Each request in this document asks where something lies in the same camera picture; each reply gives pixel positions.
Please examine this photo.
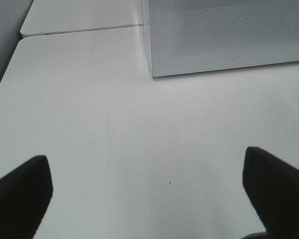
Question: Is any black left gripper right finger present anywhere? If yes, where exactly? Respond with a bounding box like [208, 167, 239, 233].
[242, 146, 299, 239]

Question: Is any white microwave door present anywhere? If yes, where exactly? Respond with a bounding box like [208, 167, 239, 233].
[142, 0, 299, 77]

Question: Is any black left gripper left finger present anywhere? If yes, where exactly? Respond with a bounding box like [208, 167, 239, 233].
[0, 155, 53, 239]

